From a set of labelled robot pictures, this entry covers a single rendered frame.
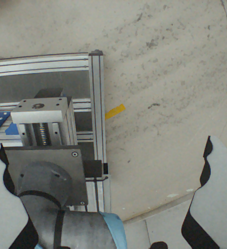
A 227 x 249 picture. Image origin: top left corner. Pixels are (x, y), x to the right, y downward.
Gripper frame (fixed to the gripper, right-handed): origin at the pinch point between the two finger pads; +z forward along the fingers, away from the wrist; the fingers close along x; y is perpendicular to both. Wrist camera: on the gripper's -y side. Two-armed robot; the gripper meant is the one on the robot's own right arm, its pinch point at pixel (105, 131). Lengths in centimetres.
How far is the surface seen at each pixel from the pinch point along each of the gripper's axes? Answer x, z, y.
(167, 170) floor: 62, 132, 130
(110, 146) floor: 4, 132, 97
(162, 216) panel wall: 63, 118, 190
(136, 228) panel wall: 33, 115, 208
